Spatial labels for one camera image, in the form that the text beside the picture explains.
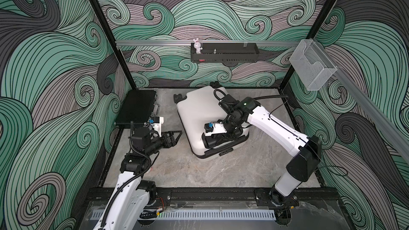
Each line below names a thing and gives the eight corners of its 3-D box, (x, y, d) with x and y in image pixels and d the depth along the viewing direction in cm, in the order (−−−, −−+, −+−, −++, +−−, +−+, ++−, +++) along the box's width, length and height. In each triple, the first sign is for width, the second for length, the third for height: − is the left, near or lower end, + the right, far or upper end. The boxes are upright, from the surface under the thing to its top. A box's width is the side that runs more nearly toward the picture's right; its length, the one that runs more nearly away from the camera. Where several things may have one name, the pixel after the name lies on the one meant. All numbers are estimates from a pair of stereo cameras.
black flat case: (117, 125, 101) (114, 120, 96) (130, 94, 118) (127, 89, 114) (149, 125, 100) (147, 120, 96) (157, 94, 118) (155, 89, 114)
